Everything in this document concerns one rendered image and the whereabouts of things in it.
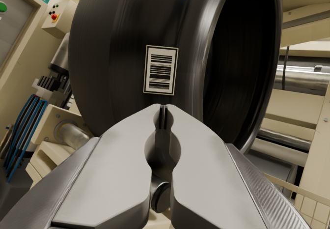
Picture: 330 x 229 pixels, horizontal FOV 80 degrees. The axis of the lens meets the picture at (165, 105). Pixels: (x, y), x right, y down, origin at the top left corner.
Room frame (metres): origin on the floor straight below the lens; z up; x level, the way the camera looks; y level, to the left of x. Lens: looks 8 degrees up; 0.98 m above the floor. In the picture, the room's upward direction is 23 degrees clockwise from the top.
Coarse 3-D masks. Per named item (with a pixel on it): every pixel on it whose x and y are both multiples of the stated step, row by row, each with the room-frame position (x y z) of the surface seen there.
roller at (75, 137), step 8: (64, 128) 0.50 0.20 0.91; (72, 128) 0.49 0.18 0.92; (64, 136) 0.49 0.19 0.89; (72, 136) 0.47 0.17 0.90; (80, 136) 0.45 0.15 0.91; (88, 136) 0.45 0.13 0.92; (72, 144) 0.46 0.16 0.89; (80, 144) 0.44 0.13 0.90; (152, 176) 0.32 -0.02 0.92; (152, 184) 0.31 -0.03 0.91; (160, 184) 0.31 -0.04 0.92; (168, 184) 0.31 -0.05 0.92; (152, 192) 0.30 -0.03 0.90; (160, 192) 0.30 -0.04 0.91; (168, 192) 0.31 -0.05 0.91; (152, 200) 0.30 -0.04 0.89; (160, 200) 0.30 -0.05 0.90; (168, 200) 0.31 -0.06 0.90; (152, 208) 0.30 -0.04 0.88; (160, 208) 0.30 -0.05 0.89
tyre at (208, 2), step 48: (96, 0) 0.30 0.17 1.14; (144, 0) 0.23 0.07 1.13; (192, 0) 0.23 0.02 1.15; (240, 0) 0.54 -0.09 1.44; (96, 48) 0.30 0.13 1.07; (144, 48) 0.24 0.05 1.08; (192, 48) 0.25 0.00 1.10; (240, 48) 0.65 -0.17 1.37; (96, 96) 0.33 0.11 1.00; (144, 96) 0.26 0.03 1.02; (192, 96) 0.28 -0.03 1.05; (240, 96) 0.69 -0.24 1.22; (240, 144) 0.53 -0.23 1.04
